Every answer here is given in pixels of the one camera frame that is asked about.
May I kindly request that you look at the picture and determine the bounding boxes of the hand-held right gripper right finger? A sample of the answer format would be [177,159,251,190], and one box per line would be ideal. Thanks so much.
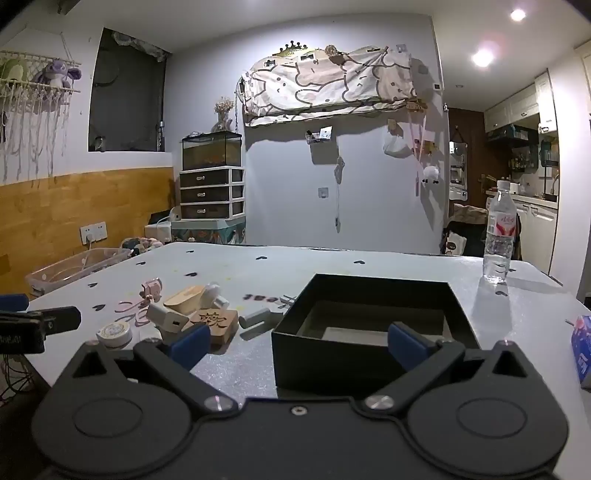
[363,321,543,413]

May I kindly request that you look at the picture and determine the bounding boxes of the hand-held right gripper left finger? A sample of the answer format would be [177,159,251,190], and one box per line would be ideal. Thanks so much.
[55,322,239,414]

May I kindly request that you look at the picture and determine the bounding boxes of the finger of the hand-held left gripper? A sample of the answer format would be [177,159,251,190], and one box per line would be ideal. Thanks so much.
[0,305,82,334]
[0,294,30,313]

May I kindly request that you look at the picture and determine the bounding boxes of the carved wooden square block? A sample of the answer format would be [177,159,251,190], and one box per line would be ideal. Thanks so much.
[182,308,240,348]

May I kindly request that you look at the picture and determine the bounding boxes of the white rectangular block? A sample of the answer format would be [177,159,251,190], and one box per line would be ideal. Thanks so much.
[146,302,190,339]

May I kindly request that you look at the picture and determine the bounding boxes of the round white tape measure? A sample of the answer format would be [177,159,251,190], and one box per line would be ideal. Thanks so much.
[95,322,133,348]

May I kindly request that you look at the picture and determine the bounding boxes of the black cardboard box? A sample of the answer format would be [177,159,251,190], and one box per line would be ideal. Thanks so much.
[271,273,482,394]

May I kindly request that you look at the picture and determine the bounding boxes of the small cylinder with white cap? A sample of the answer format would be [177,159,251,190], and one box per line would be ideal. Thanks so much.
[238,308,271,330]

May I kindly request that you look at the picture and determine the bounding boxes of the wooden white bottle object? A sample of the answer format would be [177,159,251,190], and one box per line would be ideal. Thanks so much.
[163,285,205,315]

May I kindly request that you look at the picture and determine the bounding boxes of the clear plastic storage bin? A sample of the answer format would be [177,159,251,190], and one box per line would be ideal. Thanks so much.
[25,247,133,299]

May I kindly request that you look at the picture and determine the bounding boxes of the pink ribbon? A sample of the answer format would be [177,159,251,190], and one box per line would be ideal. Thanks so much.
[113,299,149,326]

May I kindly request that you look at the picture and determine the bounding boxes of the small pink toy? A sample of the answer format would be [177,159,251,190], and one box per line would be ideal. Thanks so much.
[139,277,164,302]

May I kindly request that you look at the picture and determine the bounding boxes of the pile of soft toys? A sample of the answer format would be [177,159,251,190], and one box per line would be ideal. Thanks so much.
[120,236,164,257]

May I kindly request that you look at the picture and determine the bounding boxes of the white tote bag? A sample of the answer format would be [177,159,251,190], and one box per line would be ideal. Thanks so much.
[443,232,469,256]

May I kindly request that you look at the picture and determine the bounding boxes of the patterned cabinet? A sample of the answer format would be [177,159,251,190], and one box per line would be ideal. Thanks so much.
[170,218,247,246]

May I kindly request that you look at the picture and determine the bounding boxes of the white appliance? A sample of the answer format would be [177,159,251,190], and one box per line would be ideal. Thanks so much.
[144,209,173,241]

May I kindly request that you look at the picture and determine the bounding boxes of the chair with draped clothes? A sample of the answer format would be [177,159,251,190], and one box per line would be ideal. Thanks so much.
[440,205,522,259]

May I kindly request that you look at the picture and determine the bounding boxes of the clear plastic water bottle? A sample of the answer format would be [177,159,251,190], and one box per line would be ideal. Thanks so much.
[482,180,517,284]

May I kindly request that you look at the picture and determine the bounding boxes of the white drawer unit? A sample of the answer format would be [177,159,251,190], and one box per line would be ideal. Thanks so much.
[178,167,246,220]

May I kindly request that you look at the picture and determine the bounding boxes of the white lower kitchen cabinets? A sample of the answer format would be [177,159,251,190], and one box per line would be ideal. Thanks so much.
[484,193,560,274]

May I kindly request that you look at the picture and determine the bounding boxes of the white kitchen cabinets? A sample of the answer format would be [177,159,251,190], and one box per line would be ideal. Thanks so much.
[483,69,558,135]
[484,193,560,274]

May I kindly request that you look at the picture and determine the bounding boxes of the blue tissue pack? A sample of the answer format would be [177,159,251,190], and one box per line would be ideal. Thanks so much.
[571,316,591,393]

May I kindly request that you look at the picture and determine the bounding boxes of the glass fish tank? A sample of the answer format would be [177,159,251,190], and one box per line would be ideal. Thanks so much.
[181,131,243,172]

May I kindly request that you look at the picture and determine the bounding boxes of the white plastic bag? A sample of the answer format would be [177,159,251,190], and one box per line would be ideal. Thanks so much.
[382,131,412,159]

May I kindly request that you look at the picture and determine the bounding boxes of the macrame hanging shelf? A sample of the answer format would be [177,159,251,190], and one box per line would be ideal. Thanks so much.
[0,49,83,186]

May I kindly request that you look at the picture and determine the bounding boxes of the green plush toy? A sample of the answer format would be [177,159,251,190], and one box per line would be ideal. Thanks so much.
[0,57,25,85]

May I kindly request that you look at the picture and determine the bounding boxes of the dark window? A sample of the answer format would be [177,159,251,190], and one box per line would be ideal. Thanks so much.
[88,27,167,153]

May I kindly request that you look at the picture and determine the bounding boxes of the purple plush toy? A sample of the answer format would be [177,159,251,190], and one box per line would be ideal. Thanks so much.
[32,58,83,90]

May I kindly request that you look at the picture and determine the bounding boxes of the dried flower bouquet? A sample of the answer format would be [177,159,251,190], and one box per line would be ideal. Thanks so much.
[213,96,234,133]

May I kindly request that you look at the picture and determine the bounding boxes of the white upper kitchen cabinets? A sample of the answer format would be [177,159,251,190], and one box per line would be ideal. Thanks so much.
[483,69,558,135]

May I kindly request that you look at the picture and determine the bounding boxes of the printed blanket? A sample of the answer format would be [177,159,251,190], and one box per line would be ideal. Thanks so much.
[239,43,415,128]

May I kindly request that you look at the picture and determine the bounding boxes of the gold crown decoration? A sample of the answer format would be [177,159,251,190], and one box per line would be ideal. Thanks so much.
[272,40,308,59]

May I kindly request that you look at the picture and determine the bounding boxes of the wall socket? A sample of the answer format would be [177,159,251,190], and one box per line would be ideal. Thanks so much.
[79,221,108,246]

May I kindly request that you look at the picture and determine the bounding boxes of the hanging wall mirror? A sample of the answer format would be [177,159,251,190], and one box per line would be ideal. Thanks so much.
[448,140,469,202]

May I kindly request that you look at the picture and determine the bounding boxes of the hanging cord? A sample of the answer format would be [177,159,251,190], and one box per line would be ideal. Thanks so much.
[334,156,347,230]

